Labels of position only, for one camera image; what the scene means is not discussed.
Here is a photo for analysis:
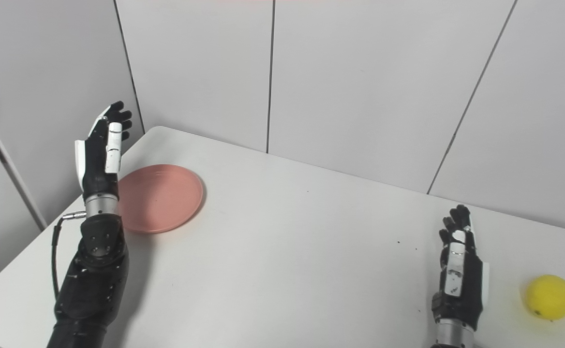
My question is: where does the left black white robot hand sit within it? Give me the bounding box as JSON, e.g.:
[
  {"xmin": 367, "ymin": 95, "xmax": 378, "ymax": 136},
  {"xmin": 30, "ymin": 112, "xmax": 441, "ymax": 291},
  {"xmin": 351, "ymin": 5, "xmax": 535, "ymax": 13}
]
[{"xmin": 74, "ymin": 101, "xmax": 133, "ymax": 200}]

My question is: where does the yellow lemon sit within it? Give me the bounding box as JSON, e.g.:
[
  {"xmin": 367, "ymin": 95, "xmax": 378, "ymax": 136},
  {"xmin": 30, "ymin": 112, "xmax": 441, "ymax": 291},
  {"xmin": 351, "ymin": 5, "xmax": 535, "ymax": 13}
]
[{"xmin": 525, "ymin": 275, "xmax": 565, "ymax": 321}]

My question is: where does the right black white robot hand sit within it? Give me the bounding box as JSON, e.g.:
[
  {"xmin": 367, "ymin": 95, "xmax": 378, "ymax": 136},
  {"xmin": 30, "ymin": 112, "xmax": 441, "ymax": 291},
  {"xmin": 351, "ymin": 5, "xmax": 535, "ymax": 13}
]
[{"xmin": 431, "ymin": 204, "xmax": 490, "ymax": 330}]

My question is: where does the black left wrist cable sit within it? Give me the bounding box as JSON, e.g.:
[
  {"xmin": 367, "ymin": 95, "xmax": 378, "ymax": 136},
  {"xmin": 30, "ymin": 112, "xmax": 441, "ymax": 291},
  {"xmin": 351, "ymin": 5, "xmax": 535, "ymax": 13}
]
[{"xmin": 52, "ymin": 211, "xmax": 87, "ymax": 300}]

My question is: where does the pink round plate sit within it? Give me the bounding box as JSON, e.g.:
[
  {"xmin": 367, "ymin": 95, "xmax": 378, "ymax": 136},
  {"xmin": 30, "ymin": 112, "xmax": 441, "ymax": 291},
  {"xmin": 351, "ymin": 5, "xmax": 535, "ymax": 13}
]
[{"xmin": 117, "ymin": 164, "xmax": 204, "ymax": 234}]

